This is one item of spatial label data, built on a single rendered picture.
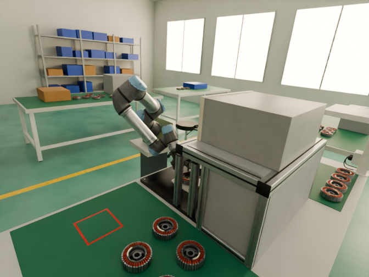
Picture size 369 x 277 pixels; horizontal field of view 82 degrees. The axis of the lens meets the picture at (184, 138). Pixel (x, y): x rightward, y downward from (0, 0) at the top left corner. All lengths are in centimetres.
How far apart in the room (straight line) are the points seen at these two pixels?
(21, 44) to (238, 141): 697
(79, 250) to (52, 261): 9
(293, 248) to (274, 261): 13
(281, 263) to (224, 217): 28
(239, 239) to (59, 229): 76
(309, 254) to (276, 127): 58
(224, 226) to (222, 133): 38
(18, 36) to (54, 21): 100
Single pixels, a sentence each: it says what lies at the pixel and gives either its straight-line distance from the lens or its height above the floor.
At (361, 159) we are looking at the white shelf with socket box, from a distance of 202.
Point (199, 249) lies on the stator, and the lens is 93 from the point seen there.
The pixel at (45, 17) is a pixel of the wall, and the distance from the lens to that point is 762.
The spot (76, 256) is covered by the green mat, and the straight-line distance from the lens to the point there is 101.
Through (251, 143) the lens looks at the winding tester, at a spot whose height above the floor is 118.
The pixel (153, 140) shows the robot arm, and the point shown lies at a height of 96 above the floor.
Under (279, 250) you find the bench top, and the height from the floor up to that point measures 75.
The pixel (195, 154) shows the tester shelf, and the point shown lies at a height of 110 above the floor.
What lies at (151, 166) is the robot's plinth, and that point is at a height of 57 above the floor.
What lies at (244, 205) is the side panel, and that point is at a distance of 84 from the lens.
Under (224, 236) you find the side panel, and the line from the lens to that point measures 98.
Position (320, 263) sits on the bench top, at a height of 75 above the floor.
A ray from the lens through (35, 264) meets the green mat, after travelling 104.
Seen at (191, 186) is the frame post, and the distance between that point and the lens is 100.
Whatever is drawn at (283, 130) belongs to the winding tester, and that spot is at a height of 127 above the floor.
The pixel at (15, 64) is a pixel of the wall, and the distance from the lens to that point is 742.
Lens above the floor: 148
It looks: 21 degrees down
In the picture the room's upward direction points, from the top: 4 degrees clockwise
